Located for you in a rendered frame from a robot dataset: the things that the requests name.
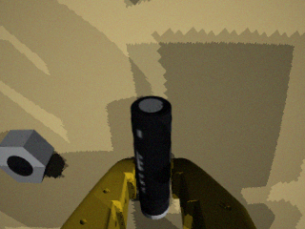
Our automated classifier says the grey hex nut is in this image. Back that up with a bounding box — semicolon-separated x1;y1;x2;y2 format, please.
0;130;54;183

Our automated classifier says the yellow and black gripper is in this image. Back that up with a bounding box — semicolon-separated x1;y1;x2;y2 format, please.
60;158;256;229

